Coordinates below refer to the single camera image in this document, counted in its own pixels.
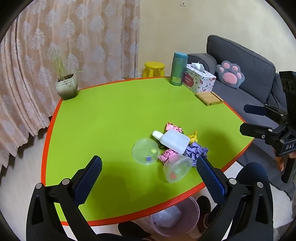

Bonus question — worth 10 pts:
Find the pink toy keychain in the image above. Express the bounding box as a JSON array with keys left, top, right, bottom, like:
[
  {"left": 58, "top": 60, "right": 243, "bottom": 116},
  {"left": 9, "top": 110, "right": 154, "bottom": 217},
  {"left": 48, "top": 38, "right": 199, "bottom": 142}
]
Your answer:
[{"left": 165, "top": 123, "right": 184, "bottom": 134}]

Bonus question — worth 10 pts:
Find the teal thermos bottle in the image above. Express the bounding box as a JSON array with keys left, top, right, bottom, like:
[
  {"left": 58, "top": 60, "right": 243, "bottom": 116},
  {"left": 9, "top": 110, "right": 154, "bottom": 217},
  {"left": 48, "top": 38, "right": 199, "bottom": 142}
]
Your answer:
[{"left": 169, "top": 52, "right": 188, "bottom": 87}]

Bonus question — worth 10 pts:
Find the pink paper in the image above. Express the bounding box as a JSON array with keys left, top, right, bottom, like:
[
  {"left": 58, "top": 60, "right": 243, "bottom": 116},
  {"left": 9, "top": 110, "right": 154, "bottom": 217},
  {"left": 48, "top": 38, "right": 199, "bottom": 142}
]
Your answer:
[{"left": 159, "top": 149, "right": 177, "bottom": 164}]

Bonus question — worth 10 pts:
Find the clear plastic cup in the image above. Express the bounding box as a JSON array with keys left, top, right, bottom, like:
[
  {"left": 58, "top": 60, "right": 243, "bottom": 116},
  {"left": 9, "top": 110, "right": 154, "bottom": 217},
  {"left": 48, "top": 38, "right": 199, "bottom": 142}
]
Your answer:
[{"left": 163, "top": 154, "right": 193, "bottom": 183}]

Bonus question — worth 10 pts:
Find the floral tissue box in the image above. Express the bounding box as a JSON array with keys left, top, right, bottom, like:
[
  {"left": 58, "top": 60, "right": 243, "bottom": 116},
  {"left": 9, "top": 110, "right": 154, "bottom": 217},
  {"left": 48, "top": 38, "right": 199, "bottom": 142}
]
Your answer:
[{"left": 183, "top": 62, "right": 217, "bottom": 94}]

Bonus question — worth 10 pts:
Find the white plastic bottle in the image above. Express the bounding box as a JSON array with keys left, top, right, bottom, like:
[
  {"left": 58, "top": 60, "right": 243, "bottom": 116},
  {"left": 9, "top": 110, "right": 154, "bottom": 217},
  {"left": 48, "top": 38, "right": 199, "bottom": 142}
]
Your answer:
[{"left": 152, "top": 129, "right": 190, "bottom": 155}]

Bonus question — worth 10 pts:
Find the purple paper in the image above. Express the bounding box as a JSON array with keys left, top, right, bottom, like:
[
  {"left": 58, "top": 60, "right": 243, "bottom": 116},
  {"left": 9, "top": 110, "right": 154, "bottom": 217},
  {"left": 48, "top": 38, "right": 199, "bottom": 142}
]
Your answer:
[{"left": 185, "top": 142, "right": 210, "bottom": 167}]

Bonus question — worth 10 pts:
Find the pale crumpled plastic bag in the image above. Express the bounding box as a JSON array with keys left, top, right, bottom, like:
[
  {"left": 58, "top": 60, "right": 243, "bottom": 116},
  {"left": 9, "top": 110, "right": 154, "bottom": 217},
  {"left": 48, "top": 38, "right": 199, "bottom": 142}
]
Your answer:
[{"left": 153, "top": 206, "right": 182, "bottom": 229}]

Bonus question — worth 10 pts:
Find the grey sofa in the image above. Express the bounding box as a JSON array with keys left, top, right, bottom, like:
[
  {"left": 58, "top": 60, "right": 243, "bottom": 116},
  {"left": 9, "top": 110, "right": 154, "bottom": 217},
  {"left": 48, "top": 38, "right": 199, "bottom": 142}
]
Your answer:
[{"left": 186, "top": 35, "right": 296, "bottom": 163}]

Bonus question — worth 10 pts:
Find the beige patterned curtain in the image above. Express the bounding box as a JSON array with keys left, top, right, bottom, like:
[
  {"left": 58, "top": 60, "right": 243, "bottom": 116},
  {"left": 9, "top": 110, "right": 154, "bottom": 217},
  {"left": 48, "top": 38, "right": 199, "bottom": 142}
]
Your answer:
[{"left": 0, "top": 0, "right": 141, "bottom": 172}]

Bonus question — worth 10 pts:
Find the grey paw cushion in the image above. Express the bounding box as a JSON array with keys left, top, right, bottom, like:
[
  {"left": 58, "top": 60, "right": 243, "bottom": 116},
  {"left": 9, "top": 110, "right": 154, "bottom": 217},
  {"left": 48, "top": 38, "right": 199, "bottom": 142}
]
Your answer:
[{"left": 216, "top": 61, "right": 245, "bottom": 89}]

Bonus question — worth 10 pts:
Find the clear round plastic container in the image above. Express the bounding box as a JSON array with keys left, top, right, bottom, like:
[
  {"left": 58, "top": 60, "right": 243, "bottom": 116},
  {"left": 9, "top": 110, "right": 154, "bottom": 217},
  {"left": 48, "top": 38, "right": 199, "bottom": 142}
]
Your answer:
[{"left": 132, "top": 138, "right": 160, "bottom": 166}]

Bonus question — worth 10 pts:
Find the potted grass plant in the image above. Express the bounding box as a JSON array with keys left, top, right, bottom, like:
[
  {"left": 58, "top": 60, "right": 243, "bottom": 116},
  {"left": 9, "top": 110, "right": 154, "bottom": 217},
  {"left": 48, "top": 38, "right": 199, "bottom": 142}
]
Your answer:
[{"left": 47, "top": 43, "right": 84, "bottom": 100}]

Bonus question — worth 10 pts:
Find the person's right leg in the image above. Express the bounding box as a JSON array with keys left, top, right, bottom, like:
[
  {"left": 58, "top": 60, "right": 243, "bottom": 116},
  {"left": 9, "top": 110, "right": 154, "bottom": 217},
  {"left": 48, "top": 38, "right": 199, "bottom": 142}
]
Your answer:
[{"left": 196, "top": 162, "right": 273, "bottom": 234}]

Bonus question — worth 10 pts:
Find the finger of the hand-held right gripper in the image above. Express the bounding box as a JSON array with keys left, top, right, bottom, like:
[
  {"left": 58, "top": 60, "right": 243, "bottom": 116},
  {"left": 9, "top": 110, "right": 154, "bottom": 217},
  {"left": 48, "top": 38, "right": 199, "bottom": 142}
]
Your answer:
[
  {"left": 244, "top": 104, "right": 288, "bottom": 121},
  {"left": 239, "top": 122, "right": 286, "bottom": 141}
]

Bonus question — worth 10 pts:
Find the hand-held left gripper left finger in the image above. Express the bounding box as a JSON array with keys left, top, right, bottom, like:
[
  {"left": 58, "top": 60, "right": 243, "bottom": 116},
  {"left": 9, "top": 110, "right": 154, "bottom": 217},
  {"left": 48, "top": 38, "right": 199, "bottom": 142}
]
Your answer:
[{"left": 26, "top": 155, "right": 103, "bottom": 241}]

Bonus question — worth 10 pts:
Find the wooden phone stand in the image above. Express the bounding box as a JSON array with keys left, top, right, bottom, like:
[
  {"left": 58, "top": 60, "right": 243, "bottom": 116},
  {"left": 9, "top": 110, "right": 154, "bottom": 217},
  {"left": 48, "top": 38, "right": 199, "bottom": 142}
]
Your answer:
[{"left": 195, "top": 91, "right": 224, "bottom": 106}]

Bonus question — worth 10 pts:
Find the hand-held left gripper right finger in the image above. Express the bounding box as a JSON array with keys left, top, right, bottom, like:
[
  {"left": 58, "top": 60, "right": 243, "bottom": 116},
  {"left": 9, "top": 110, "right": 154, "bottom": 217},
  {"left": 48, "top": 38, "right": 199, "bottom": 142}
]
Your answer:
[{"left": 196, "top": 156, "right": 274, "bottom": 241}]

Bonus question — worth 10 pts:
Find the yellow plastic stool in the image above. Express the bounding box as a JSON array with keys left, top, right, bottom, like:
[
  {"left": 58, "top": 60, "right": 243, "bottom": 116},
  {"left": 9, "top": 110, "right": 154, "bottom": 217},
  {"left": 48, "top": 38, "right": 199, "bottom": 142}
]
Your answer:
[{"left": 142, "top": 62, "right": 166, "bottom": 78}]

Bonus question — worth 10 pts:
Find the person's right hand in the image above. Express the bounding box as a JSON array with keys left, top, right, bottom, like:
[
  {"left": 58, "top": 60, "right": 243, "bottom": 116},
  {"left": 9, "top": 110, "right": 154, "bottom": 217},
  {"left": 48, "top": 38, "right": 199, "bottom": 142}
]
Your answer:
[{"left": 275, "top": 150, "right": 296, "bottom": 172}]

